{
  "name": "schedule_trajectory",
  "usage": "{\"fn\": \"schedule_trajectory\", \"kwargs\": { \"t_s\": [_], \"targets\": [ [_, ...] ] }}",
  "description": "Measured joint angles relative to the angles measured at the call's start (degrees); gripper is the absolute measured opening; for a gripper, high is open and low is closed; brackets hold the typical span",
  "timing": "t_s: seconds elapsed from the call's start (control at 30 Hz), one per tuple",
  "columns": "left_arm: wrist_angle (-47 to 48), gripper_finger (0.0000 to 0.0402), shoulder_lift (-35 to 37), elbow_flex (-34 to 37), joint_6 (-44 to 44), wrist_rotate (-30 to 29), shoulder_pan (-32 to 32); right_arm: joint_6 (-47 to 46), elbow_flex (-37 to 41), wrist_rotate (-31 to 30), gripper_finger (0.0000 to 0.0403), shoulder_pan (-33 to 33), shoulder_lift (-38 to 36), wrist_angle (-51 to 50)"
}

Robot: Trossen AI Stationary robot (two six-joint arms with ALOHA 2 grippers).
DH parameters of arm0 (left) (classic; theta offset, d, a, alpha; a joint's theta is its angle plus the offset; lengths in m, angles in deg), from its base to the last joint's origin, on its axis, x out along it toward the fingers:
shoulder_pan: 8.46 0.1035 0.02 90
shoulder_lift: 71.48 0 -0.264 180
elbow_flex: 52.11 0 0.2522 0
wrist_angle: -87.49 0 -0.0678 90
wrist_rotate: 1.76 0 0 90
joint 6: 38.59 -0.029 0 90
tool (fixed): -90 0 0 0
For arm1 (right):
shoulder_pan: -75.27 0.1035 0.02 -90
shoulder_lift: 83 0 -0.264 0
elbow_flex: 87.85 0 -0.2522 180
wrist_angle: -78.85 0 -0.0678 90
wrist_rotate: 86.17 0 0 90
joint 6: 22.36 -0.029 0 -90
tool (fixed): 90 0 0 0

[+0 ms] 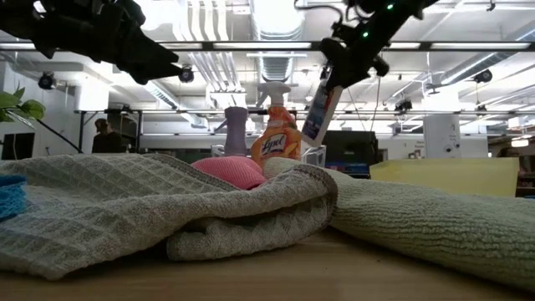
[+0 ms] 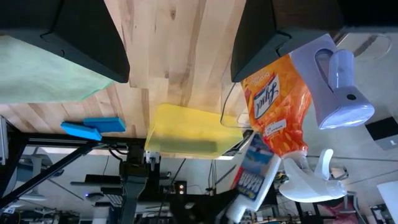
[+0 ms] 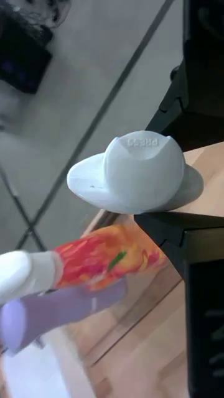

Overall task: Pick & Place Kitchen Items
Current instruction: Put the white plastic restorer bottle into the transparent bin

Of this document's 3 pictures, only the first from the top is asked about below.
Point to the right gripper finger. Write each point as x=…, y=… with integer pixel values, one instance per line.
x=338, y=67

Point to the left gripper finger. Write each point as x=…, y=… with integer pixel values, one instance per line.
x=150, y=62

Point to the small white bottle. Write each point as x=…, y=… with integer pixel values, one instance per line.
x=319, y=115

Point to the orange Lysol spray bottle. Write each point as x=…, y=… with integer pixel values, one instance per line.
x=278, y=142

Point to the purple spray bottle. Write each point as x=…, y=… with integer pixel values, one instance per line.
x=236, y=134

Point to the pink cloth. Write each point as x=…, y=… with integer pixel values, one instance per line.
x=232, y=171

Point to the grey waffle cloth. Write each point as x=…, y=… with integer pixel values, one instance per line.
x=125, y=200

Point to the blue two-tone sponge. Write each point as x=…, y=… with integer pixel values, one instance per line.
x=10, y=196

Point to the green microfibre cloth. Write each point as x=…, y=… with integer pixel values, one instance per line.
x=439, y=226

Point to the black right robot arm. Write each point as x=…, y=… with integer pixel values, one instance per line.
x=424, y=3

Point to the black cabinet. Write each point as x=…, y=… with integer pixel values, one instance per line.
x=351, y=146

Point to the person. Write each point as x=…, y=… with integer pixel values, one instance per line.
x=106, y=142

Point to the clear plastic bin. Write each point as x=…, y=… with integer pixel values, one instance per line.
x=315, y=155

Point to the green plant leaves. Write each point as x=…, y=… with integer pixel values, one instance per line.
x=29, y=108

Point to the white column device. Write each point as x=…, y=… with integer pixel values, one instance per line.
x=441, y=134

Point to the yellow translucent plastic bin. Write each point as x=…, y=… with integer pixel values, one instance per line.
x=443, y=177

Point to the black overhead frame beam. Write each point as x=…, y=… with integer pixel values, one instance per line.
x=425, y=46

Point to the black background rig frame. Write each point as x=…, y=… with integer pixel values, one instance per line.
x=138, y=125

